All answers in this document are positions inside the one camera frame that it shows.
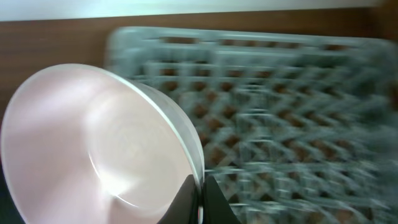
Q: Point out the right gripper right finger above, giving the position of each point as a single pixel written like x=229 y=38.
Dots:
x=216 y=209

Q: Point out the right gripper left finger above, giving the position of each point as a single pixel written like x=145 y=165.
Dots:
x=184 y=207

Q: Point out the pink bowl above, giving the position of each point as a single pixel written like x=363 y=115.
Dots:
x=80 y=144

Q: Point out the grey dishwasher rack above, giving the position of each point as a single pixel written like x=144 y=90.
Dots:
x=294 y=128

